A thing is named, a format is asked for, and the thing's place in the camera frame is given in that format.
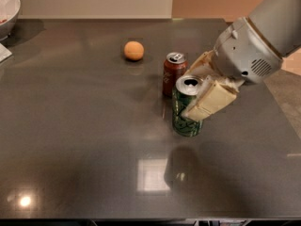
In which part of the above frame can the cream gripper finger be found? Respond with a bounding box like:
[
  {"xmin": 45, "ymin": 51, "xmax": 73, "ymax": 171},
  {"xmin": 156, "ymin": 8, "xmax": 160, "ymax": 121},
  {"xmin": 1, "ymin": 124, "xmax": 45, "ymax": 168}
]
[
  {"xmin": 185, "ymin": 51, "xmax": 220, "ymax": 79},
  {"xmin": 184, "ymin": 76, "xmax": 239, "ymax": 121}
]

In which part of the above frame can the green soda can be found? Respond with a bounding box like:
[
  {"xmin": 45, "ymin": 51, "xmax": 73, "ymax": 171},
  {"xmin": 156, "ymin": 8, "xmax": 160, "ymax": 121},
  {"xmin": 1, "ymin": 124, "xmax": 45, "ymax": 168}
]
[{"xmin": 172, "ymin": 75, "xmax": 202, "ymax": 137}]

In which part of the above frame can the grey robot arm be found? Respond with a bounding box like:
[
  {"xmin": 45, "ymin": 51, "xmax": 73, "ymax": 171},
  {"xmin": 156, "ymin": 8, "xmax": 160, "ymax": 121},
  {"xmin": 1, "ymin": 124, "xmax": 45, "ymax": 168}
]
[{"xmin": 182, "ymin": 0, "xmax": 301, "ymax": 121}]

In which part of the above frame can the red-brown soda can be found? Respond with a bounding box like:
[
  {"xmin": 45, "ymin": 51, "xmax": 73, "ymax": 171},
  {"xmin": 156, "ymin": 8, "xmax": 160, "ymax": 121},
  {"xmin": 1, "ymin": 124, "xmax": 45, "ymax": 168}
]
[{"xmin": 163, "ymin": 52, "xmax": 188, "ymax": 97}]

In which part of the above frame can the orange fruit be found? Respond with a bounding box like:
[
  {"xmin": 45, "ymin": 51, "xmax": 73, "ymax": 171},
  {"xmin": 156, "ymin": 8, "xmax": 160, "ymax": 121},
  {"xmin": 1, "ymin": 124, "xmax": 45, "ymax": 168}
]
[{"xmin": 123, "ymin": 40, "xmax": 144, "ymax": 61}]

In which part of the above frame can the white paper napkin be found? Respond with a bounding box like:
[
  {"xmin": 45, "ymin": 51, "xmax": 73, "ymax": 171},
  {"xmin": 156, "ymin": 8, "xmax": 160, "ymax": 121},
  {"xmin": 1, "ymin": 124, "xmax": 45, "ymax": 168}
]
[{"xmin": 0, "ymin": 43, "xmax": 12, "ymax": 63}]

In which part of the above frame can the white bowl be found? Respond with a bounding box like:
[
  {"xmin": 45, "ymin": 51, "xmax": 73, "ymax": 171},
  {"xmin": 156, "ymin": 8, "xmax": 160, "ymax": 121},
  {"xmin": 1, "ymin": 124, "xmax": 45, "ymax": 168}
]
[{"xmin": 0, "ymin": 0, "xmax": 21, "ymax": 40}]

